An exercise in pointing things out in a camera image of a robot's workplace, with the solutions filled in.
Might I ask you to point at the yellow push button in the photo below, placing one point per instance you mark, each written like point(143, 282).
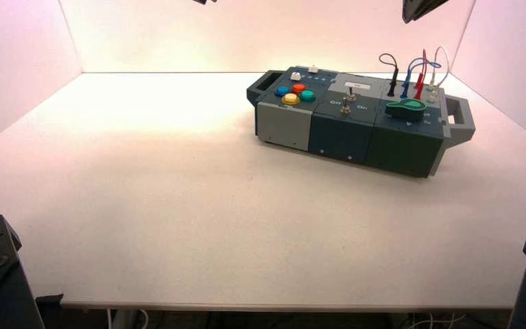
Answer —
point(290, 98)

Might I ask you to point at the dark teal grey task box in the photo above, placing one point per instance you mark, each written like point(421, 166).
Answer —
point(335, 131)

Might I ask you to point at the blue push button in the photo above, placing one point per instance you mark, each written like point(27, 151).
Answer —
point(282, 90)

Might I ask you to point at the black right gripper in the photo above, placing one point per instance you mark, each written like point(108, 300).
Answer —
point(419, 8)

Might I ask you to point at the white label sticker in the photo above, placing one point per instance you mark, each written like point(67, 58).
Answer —
point(359, 85)

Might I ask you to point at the green push button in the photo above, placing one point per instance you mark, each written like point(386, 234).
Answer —
point(307, 95)

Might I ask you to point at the red push button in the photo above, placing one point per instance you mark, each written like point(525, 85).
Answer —
point(298, 88)

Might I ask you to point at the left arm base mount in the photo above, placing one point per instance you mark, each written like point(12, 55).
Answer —
point(0, 281)

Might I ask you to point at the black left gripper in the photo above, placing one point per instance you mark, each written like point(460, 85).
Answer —
point(204, 1)

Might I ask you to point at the green rotary knob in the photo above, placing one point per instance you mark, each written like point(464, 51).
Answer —
point(406, 109)

